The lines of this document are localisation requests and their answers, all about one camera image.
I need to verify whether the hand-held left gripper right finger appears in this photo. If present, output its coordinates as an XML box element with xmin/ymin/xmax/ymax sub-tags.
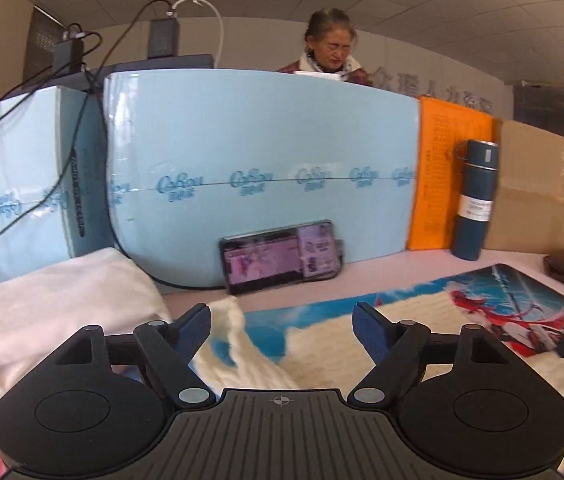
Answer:
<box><xmin>347</xmin><ymin>302</ymin><xmax>509</xmax><ymax>409</ymax></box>

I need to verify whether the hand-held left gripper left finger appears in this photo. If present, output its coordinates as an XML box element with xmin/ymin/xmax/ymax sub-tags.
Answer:
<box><xmin>56</xmin><ymin>303</ymin><xmax>219</xmax><ymax>409</ymax></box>

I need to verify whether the printed desk mat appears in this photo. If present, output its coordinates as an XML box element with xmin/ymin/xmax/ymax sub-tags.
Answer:
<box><xmin>0</xmin><ymin>263</ymin><xmax>564</xmax><ymax>480</ymax></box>

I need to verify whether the black smartphone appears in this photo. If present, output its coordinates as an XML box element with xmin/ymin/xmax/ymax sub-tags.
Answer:
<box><xmin>219</xmin><ymin>219</ymin><xmax>345</xmax><ymax>295</ymax></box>

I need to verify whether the brown cardboard box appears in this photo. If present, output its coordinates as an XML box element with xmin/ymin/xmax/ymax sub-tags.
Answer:
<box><xmin>482</xmin><ymin>119</ymin><xmax>564</xmax><ymax>254</ymax></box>

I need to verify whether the white fleece garment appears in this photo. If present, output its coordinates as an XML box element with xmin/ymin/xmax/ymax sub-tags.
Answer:
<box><xmin>0</xmin><ymin>247</ymin><xmax>173</xmax><ymax>435</ymax></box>

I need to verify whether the dark blue thermos bottle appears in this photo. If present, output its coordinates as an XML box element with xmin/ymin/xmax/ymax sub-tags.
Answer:
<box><xmin>451</xmin><ymin>139</ymin><xmax>501</xmax><ymax>261</ymax></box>

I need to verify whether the large light blue foam board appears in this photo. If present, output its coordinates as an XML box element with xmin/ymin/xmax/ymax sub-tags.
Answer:
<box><xmin>103</xmin><ymin>69</ymin><xmax>421</xmax><ymax>289</ymax></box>

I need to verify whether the light blue foam block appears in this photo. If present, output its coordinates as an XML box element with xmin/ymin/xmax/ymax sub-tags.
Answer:
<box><xmin>0</xmin><ymin>85</ymin><xmax>112</xmax><ymax>289</ymax></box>

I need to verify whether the black power adapter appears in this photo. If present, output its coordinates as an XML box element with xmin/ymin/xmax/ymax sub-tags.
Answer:
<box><xmin>53</xmin><ymin>30</ymin><xmax>85</xmax><ymax>74</ymax></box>
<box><xmin>148</xmin><ymin>19</ymin><xmax>181</xmax><ymax>60</ymax></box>

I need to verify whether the long black cable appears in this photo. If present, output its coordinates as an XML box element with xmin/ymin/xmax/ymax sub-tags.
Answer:
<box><xmin>62</xmin><ymin>0</ymin><xmax>230</xmax><ymax>291</ymax></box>

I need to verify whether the white cable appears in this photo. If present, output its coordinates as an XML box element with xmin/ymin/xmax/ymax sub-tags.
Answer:
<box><xmin>172</xmin><ymin>0</ymin><xmax>225</xmax><ymax>69</ymax></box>

